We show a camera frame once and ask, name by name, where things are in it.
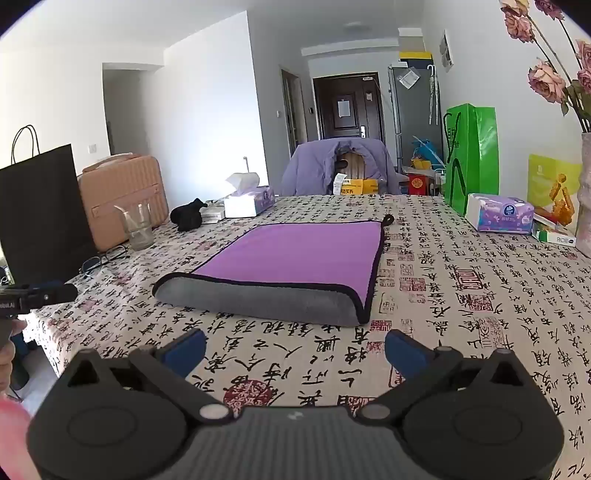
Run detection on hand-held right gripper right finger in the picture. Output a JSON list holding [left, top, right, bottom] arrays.
[[358, 329, 536, 425]]

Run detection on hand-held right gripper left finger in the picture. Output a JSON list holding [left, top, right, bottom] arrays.
[[55, 329, 232, 425]]

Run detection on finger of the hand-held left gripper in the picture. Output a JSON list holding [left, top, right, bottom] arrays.
[[28, 281, 79, 306]]

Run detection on purple and grey towel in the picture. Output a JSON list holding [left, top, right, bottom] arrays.
[[152, 215, 394, 325]]

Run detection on person's left hand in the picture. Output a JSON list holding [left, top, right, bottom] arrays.
[[0, 318, 28, 398]]

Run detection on black eyeglasses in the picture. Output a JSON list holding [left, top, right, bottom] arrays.
[[78, 244, 130, 275]]

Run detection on black paper bag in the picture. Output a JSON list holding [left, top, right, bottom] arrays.
[[0, 124, 100, 287]]

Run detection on glass beaker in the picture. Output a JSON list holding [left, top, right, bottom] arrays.
[[115, 202, 155, 251]]

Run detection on pink suitcase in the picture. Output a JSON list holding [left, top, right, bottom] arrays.
[[78, 154, 169, 247]]

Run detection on small black cloth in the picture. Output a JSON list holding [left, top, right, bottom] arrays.
[[170, 198, 208, 232]]

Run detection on pink clothing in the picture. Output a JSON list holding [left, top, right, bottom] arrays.
[[0, 397, 44, 480]]

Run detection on white and purple tissue box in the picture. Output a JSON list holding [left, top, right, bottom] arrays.
[[224, 173, 275, 219]]

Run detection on purple tissue pack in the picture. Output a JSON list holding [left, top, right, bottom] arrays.
[[465, 193, 535, 235]]

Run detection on red box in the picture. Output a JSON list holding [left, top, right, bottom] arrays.
[[407, 173, 437, 195]]

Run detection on yellow cardboard box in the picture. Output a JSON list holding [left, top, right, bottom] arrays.
[[333, 173, 379, 195]]

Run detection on green and white box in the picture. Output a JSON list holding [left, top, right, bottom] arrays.
[[532, 220, 578, 246]]

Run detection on wooden chair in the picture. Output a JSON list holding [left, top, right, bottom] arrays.
[[335, 152, 370, 181]]

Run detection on blue plastic item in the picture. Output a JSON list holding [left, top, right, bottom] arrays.
[[412, 138, 446, 169]]

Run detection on green shopping bag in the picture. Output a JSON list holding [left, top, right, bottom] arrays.
[[443, 104, 500, 217]]

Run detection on purple jacket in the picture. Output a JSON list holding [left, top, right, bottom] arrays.
[[281, 137, 402, 197]]

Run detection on yellow-green gift bag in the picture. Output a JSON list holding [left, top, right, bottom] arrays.
[[527, 154, 583, 227]]

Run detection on grey refrigerator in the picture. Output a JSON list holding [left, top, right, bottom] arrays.
[[388, 65, 444, 167]]

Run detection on hanging clear umbrella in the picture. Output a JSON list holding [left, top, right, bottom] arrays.
[[427, 65, 439, 125]]

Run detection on dark brown door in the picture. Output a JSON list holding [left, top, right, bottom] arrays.
[[313, 73, 386, 141]]

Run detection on pink artificial flowers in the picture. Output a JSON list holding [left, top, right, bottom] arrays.
[[499, 0, 591, 134]]

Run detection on yellow and blue box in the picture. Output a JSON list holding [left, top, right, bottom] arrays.
[[399, 36, 432, 61]]

